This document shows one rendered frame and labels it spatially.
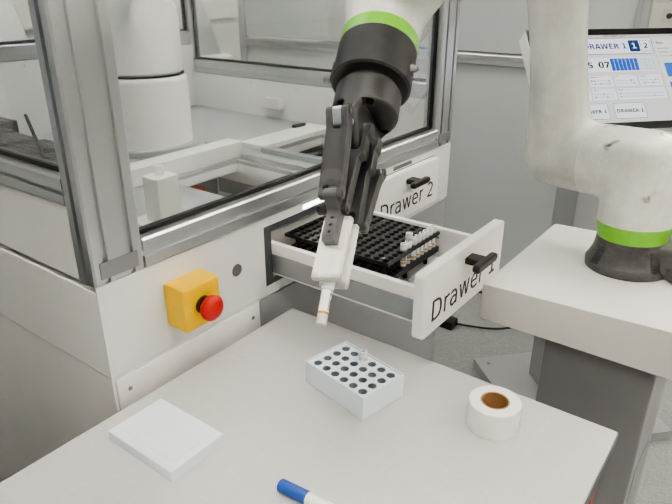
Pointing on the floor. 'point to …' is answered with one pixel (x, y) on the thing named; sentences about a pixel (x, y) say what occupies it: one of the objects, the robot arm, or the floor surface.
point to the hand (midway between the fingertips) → (336, 251)
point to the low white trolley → (328, 438)
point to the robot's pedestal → (605, 409)
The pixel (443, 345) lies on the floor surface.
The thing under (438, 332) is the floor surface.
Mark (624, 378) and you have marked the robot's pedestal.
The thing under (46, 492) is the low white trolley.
